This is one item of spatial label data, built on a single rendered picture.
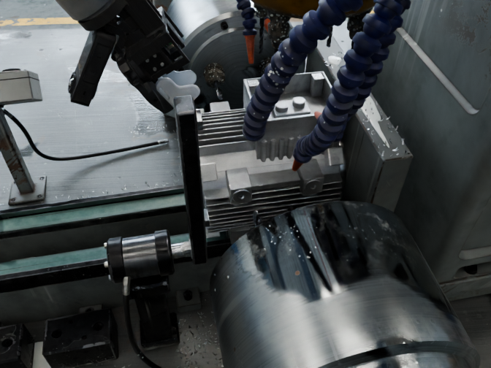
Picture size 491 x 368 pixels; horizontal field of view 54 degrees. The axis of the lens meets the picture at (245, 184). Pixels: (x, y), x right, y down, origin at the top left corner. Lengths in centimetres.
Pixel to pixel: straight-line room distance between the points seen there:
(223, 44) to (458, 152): 42
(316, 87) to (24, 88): 49
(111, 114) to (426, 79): 77
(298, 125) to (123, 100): 71
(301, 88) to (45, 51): 97
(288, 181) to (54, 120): 74
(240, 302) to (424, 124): 40
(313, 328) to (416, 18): 50
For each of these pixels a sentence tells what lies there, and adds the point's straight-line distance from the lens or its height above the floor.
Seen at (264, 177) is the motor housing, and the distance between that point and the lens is 67.
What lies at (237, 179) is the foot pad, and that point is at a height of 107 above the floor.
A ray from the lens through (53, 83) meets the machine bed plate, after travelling 140.
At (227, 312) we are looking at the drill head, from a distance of 51.
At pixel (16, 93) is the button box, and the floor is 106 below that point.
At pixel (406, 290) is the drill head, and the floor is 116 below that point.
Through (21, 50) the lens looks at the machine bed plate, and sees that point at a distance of 158.
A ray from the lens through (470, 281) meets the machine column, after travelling 87.
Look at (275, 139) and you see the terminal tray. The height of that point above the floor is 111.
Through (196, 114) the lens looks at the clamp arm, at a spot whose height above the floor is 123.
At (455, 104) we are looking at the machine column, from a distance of 69.
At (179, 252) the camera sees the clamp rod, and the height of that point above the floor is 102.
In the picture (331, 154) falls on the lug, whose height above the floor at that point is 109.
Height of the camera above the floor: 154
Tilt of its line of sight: 46 degrees down
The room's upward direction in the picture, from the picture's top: 1 degrees clockwise
